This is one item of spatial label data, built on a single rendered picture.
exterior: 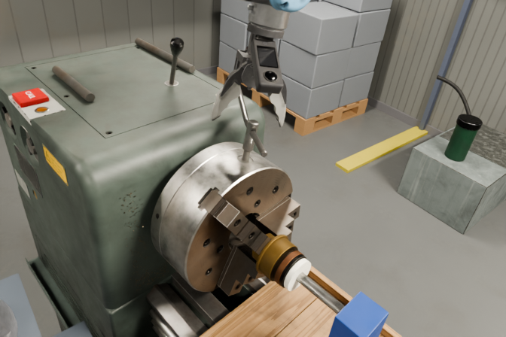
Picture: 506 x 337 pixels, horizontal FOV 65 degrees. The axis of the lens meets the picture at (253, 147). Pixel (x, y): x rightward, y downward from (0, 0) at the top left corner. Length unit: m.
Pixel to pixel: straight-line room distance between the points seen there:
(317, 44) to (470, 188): 1.42
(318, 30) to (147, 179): 2.38
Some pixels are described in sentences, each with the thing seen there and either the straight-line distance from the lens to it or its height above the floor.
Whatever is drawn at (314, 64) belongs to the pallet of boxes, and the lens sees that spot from 3.13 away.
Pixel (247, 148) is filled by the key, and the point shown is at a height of 1.27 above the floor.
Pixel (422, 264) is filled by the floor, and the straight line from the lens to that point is 2.55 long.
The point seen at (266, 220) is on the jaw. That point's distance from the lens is 0.88.
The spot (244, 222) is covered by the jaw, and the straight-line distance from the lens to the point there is 0.77.
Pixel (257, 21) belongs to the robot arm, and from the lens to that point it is 0.76.
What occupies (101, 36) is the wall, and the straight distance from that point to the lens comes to 3.75.
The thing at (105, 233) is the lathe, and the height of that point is 1.11.
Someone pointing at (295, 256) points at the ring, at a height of 1.12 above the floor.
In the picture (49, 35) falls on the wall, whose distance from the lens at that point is 3.62.
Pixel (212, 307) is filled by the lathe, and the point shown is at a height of 0.87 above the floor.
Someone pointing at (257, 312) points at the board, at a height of 0.89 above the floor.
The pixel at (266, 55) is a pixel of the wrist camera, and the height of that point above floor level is 1.45.
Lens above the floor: 1.70
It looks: 33 degrees down
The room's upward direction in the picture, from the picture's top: 6 degrees clockwise
